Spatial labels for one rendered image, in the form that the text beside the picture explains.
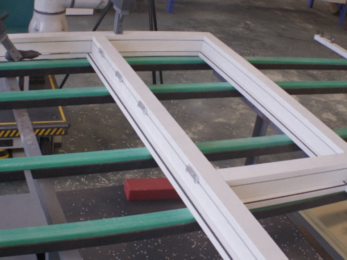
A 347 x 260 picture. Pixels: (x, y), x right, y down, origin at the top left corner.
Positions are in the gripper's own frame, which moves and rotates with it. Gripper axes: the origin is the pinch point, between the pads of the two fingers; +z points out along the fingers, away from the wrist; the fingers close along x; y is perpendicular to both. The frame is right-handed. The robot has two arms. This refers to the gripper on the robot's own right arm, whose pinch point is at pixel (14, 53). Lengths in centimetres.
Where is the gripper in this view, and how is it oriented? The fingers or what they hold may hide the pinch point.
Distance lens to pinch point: 155.2
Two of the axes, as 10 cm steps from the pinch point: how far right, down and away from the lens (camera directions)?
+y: 7.6, -6.3, 1.5
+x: -4.0, -2.7, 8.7
